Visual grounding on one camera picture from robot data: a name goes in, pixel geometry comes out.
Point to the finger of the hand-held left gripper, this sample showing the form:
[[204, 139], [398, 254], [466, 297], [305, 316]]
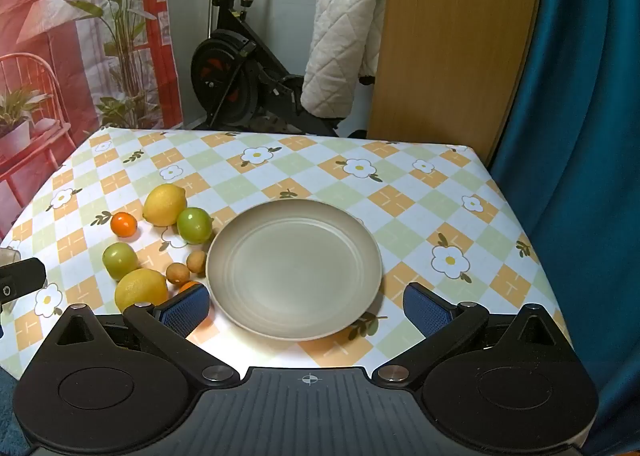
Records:
[[22, 278]]

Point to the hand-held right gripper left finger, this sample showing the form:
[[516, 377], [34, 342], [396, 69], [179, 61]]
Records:
[[185, 310]]

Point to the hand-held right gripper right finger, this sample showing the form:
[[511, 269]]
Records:
[[428, 312]]

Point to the small orange tangerine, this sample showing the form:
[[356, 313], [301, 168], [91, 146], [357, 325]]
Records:
[[187, 286], [123, 224]]

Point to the yellow lemon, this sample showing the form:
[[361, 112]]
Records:
[[141, 290], [165, 204]]

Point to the pale green apple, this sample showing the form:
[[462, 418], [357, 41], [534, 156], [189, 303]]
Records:
[[120, 260]]

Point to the bright green apple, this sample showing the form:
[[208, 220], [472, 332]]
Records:
[[195, 225]]

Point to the beige round plate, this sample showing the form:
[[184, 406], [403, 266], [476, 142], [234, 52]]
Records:
[[295, 266]]

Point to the brown longan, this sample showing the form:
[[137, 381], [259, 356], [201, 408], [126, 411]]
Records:
[[196, 261], [176, 272]]

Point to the checked floral tablecloth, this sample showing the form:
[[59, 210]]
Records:
[[425, 196]]

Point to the teal curtain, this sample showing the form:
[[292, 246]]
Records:
[[575, 136]]

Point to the red printed backdrop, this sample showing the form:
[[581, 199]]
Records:
[[50, 36]]

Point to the black exercise bike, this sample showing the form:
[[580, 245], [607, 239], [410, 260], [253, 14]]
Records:
[[225, 66]]

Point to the wooden board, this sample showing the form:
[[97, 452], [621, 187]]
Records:
[[450, 36]]

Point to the white quilted blanket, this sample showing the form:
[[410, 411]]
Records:
[[340, 36]]

